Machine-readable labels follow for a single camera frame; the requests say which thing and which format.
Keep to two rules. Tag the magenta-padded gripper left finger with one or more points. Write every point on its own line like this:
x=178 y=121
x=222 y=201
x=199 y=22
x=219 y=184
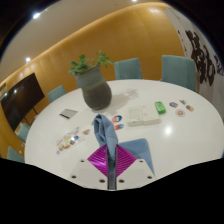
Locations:
x=98 y=165

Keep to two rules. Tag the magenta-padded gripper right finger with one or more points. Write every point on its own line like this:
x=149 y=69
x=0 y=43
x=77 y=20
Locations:
x=126 y=164

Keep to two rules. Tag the blue towel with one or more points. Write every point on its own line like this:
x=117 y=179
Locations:
x=106 y=131

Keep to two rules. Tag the small orange sticker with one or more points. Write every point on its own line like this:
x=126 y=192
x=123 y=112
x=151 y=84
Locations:
x=86 y=132

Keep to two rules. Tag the round blue orange sticker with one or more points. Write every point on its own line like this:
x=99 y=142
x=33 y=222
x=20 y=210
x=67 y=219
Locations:
x=116 y=118

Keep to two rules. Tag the white flat box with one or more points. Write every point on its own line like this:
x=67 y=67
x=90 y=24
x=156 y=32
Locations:
x=143 y=115

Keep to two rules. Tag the small round sticker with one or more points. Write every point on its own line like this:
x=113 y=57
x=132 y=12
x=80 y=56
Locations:
x=190 y=108
x=173 y=104
x=182 y=101
x=180 y=112

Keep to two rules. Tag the grey ribbed pot with plant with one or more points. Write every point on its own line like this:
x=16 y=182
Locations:
x=96 y=89

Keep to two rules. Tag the black television screen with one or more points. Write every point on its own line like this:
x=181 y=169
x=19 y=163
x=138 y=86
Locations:
x=21 y=100

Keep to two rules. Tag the teal chairs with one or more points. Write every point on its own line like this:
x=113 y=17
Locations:
x=178 y=71

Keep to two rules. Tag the white calligraphy folding screen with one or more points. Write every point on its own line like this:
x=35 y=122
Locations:
x=200 y=50

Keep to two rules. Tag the ceiling lights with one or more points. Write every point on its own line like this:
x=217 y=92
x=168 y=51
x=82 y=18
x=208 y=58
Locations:
x=36 y=15

